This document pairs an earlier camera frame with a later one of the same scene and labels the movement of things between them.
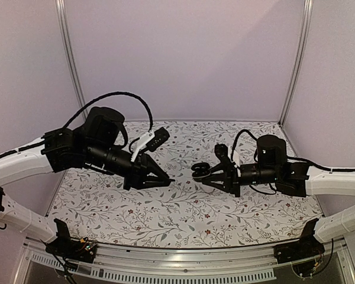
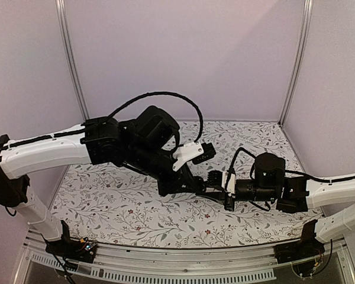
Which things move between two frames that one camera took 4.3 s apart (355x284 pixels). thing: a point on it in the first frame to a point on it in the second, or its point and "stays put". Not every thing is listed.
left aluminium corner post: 62,13 stays put
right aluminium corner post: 306,31 stays put
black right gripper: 231,184 to 223,198
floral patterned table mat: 89,210 stays put
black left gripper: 144,166 to 185,178
